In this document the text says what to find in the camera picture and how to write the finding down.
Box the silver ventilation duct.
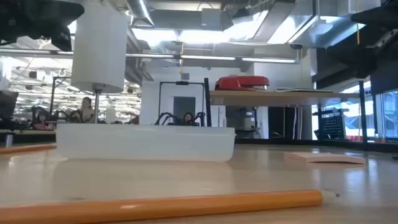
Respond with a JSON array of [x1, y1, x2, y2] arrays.
[[222, 0, 382, 50]]

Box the black idle robot arms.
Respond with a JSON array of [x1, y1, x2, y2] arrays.
[[154, 111, 206, 127]]

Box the orange pencil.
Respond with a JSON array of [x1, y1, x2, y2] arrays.
[[0, 189, 340, 224], [0, 143, 57, 155]]

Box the black pegboard cart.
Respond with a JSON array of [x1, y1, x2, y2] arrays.
[[313, 108, 351, 141]]

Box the grey cabinet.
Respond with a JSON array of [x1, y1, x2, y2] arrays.
[[225, 105, 259, 139]]

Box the long ceiling light tube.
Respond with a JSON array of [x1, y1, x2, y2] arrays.
[[0, 48, 301, 65]]

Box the dark monitor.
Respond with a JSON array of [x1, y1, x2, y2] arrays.
[[0, 91, 19, 119]]

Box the person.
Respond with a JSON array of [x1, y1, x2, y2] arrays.
[[32, 108, 52, 131], [182, 112, 195, 126], [80, 96, 96, 123]]

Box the white shade table lamp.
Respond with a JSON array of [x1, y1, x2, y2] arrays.
[[70, 0, 129, 124]]

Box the clear plastic pencil box base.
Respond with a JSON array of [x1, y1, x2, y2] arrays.
[[55, 123, 236, 163]]

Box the wooden shelf with black legs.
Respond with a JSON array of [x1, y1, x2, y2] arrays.
[[203, 77, 369, 154]]

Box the black rig frame with camera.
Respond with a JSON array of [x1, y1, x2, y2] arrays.
[[157, 80, 206, 126]]

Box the red stapler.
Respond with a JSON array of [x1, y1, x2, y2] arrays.
[[215, 75, 271, 92]]

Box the pink sticky notes pad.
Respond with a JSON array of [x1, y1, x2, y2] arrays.
[[284, 151, 367, 166]]

